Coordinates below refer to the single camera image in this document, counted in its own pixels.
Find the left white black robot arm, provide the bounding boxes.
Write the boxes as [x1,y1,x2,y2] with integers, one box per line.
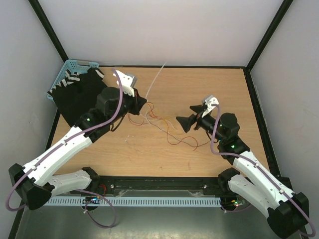
[8,87,147,210]

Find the white zip tie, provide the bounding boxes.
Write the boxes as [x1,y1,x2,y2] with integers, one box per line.
[145,61,167,99]

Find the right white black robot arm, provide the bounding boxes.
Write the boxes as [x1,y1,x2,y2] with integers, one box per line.
[176,105,309,239]

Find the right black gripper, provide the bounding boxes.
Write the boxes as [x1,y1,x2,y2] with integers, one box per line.
[175,104,225,143]

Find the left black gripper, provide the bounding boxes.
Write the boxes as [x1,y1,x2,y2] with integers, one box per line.
[108,88,147,125]

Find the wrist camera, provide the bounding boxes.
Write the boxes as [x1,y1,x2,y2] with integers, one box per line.
[113,70,137,97]
[201,95,219,118]

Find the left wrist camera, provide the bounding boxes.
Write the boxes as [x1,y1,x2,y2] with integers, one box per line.
[113,70,137,97]

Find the light blue plastic basket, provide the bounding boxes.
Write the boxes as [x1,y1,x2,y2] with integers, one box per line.
[47,59,100,103]

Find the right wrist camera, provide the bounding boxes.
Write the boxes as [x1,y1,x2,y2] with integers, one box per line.
[201,95,219,118]

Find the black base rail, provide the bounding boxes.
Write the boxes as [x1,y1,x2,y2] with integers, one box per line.
[71,176,249,196]

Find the light blue slotted cable duct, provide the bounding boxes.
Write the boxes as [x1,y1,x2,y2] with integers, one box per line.
[45,196,220,207]

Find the black striped cloth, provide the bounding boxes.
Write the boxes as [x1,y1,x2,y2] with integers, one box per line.
[47,67,107,126]

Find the red wire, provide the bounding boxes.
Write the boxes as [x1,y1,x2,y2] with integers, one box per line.
[127,102,210,151]

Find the black enclosure frame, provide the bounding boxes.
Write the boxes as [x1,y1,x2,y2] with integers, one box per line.
[7,0,310,239]

